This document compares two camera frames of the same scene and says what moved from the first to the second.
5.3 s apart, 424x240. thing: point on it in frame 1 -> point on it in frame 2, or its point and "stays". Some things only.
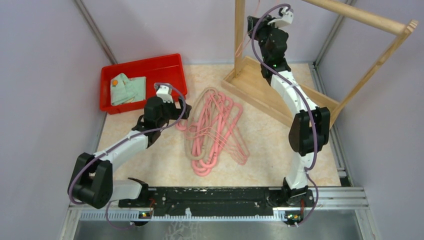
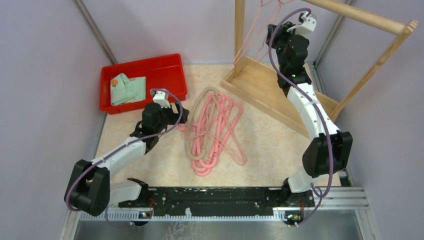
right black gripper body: x=262 y=32 -> x=279 y=40
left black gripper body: x=170 y=112 stays
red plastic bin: x=167 y=69 stays
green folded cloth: x=124 y=90 stays
